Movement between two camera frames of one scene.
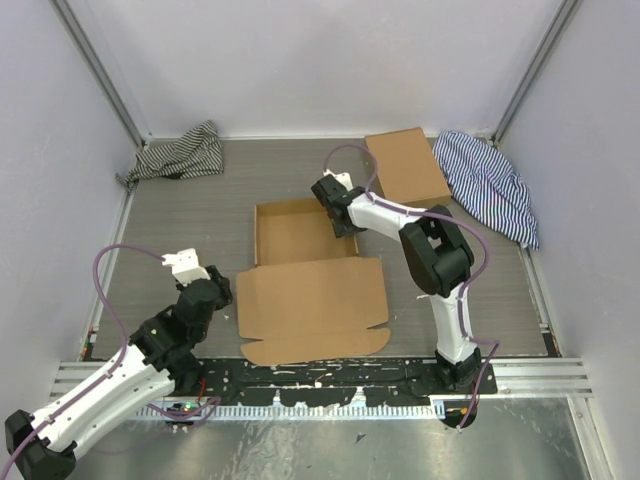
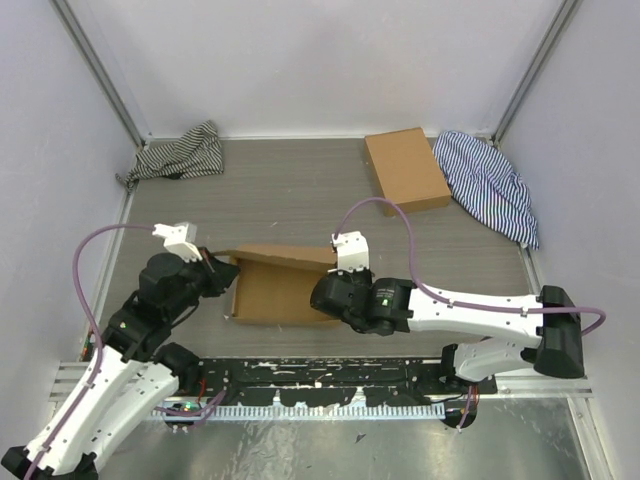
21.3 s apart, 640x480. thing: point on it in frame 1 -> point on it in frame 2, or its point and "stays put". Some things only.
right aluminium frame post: (564, 12) stays put
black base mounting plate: (333, 381) stays put
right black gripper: (346, 231) -> (348, 273)
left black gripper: (227, 296) -> (221, 273)
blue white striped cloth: (488, 185) stays put
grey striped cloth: (197, 152) stays put
